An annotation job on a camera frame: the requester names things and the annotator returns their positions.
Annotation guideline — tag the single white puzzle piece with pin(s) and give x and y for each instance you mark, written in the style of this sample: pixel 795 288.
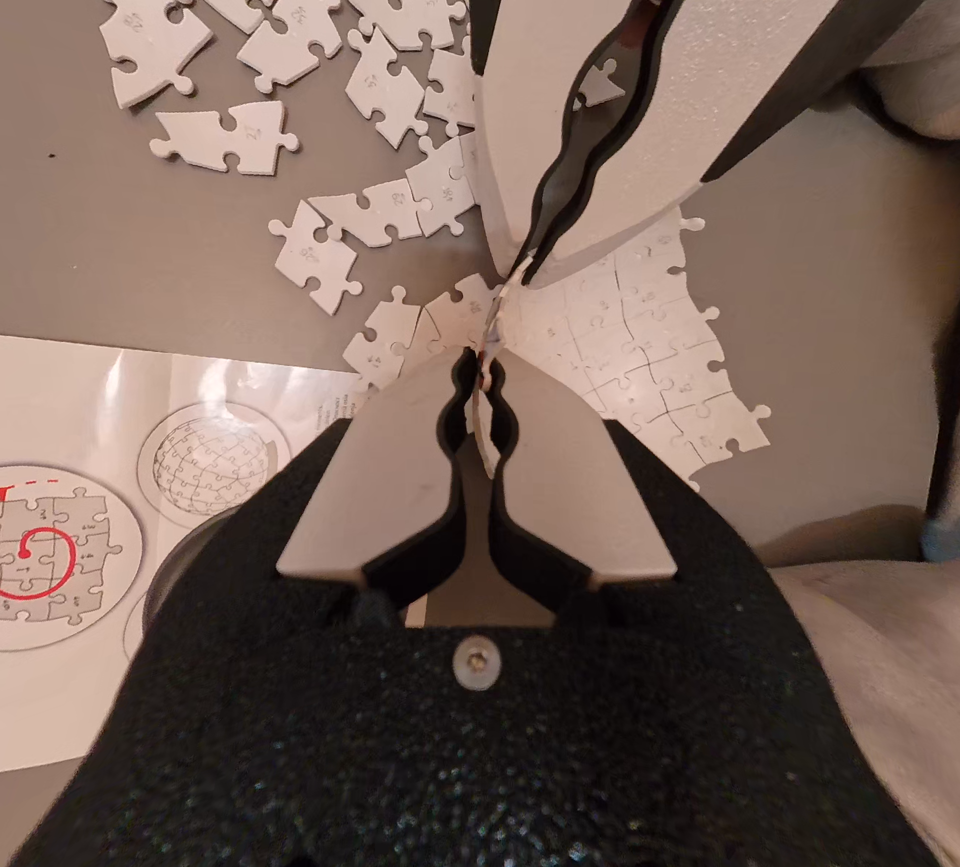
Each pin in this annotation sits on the single white puzzle piece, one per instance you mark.
pixel 517 278

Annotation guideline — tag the person's right hand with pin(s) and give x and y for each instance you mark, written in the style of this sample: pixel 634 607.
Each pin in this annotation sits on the person's right hand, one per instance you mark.
pixel 639 16

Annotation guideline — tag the blue cloth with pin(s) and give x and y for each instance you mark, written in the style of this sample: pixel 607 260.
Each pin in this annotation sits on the blue cloth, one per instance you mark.
pixel 943 538

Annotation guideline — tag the black round ball stand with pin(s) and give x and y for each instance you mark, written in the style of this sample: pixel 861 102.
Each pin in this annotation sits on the black round ball stand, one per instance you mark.
pixel 169 574

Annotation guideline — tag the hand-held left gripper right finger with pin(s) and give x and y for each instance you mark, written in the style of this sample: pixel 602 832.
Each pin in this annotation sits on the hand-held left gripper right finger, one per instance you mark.
pixel 585 499

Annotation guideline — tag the joined white puzzle strip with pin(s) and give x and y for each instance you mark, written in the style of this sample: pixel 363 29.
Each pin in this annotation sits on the joined white puzzle strip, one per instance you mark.
pixel 390 349

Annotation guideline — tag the white paper instruction sheet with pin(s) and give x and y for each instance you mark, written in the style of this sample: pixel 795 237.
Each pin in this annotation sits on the white paper instruction sheet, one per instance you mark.
pixel 75 394

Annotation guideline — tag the curved white puzzle ball shell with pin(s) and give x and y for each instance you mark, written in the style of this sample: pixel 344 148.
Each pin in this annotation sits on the curved white puzzle ball shell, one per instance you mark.
pixel 637 364

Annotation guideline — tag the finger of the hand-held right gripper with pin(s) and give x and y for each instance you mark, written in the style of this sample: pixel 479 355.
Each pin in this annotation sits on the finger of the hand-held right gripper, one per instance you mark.
pixel 540 57
pixel 735 72

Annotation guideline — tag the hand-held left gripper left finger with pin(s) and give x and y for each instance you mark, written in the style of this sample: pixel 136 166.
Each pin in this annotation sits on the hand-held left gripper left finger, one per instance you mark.
pixel 360 499

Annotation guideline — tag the scattered loose white puzzle pieces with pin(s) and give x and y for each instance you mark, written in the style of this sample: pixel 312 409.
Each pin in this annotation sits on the scattered loose white puzzle pieces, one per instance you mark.
pixel 150 34

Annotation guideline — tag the beige zip hoodie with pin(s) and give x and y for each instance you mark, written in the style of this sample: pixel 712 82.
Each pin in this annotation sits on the beige zip hoodie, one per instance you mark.
pixel 885 657

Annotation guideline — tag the person's right forearm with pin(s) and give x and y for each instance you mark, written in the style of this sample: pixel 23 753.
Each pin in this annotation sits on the person's right forearm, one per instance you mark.
pixel 922 87

